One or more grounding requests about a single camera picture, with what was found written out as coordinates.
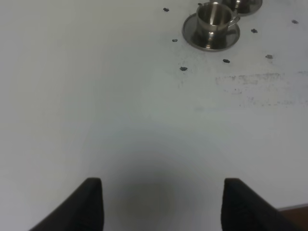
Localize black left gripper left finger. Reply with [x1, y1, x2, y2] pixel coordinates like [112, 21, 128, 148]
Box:
[31, 178, 104, 231]

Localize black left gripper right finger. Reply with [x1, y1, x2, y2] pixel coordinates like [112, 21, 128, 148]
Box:
[221, 178, 300, 231]

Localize front stainless steel saucer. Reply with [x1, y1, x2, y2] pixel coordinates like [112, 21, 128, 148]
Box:
[182, 13, 241, 52]

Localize front stainless steel teacup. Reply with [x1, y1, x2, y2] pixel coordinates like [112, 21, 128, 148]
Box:
[196, 2, 240, 34]

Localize stainless steel teacup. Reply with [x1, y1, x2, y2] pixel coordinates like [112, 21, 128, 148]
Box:
[210, 0, 250, 11]
[196, 2, 240, 34]

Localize rear stainless steel teacup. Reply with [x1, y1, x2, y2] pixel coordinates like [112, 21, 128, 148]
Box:
[210, 0, 250, 11]

